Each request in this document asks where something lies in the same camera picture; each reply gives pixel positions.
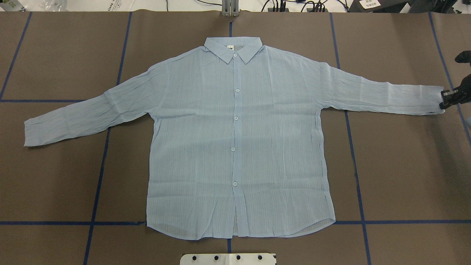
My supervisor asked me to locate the grey aluminium frame post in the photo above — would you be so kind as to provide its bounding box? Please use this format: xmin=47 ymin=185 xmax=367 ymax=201
xmin=222 ymin=0 xmax=240 ymax=17

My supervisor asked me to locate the light blue button-up shirt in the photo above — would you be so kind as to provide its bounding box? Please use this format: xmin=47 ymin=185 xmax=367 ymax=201
xmin=24 ymin=37 xmax=444 ymax=240

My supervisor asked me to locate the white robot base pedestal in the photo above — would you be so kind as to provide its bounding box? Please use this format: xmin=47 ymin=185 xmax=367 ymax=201
xmin=180 ymin=253 xmax=277 ymax=265

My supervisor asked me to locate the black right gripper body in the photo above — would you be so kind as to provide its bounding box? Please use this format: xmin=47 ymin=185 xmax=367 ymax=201
xmin=440 ymin=74 xmax=471 ymax=110

